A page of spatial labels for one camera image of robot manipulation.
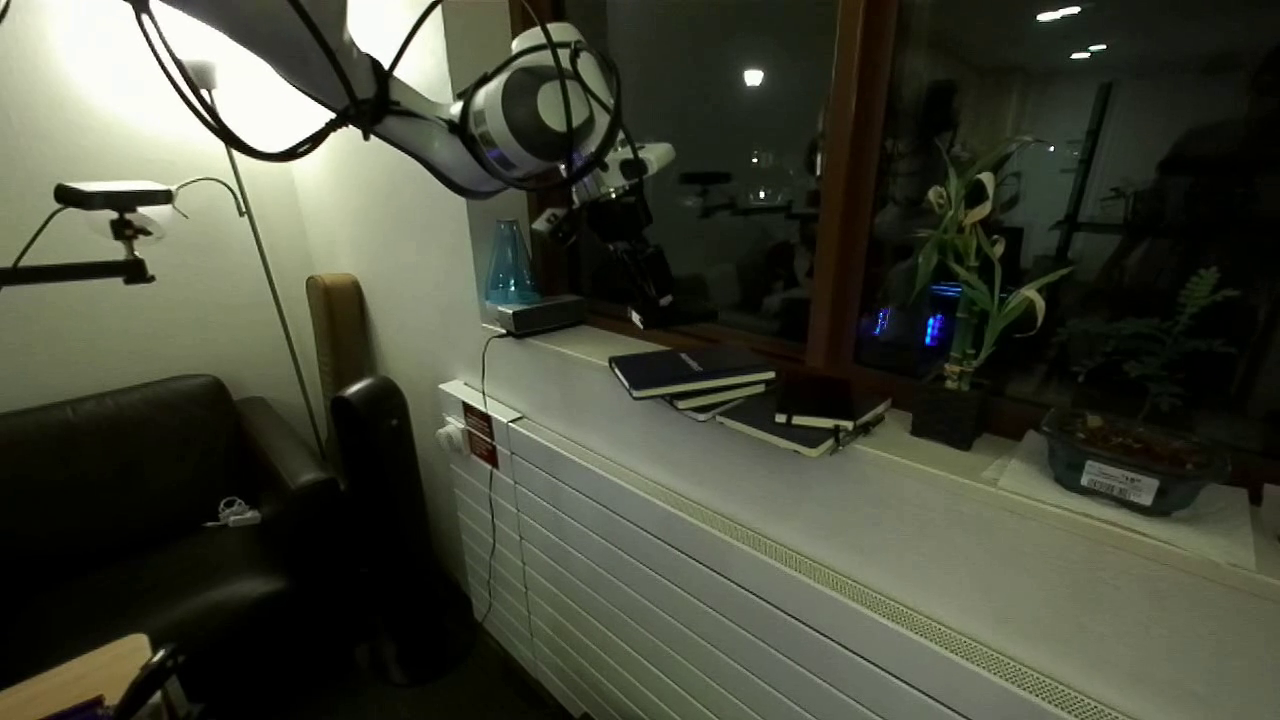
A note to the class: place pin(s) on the black leather armchair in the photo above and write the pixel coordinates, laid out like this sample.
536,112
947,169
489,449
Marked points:
134,506

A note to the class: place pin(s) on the dark leafy green plant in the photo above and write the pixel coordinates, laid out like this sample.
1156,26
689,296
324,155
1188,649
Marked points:
1147,347

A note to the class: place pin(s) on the dark planter with white label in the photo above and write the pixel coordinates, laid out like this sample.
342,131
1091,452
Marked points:
1127,466

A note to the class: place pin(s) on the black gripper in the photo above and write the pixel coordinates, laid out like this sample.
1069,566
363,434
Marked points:
621,227

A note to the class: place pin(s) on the brown wooden window frame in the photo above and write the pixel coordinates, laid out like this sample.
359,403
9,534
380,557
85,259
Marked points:
855,172

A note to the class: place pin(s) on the light wooden table corner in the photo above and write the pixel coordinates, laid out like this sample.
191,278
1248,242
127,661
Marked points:
73,682

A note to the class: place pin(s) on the brown wooden board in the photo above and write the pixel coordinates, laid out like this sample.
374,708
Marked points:
342,332

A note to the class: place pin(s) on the white slatted radiator cover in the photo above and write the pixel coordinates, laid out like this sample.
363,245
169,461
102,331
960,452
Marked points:
666,585

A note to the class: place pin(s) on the dark red warning sticker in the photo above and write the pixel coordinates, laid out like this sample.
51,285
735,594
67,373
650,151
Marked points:
480,434

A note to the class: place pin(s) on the small white object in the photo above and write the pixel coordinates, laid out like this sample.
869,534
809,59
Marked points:
232,514

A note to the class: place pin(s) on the thin metal lamp pole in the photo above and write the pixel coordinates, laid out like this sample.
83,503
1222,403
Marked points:
264,292

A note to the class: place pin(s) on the blue cone-shaped humidifier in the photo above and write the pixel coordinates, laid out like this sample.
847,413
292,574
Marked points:
511,262

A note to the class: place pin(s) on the black cylindrical tower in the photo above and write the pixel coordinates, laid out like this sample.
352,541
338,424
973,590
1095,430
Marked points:
385,506

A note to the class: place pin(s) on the tall green orchid plant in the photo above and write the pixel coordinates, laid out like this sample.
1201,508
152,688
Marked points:
983,265

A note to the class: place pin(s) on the black stereo camera bar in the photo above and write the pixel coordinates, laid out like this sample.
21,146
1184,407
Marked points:
112,194

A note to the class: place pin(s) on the black square plant pot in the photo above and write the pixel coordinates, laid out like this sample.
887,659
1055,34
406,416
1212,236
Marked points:
950,416

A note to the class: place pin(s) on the grey rectangular box device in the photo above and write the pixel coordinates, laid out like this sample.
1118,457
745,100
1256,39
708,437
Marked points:
543,319

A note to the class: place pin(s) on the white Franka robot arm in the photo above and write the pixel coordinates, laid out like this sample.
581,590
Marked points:
401,94

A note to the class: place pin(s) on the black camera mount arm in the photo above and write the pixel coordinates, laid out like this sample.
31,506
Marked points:
83,272

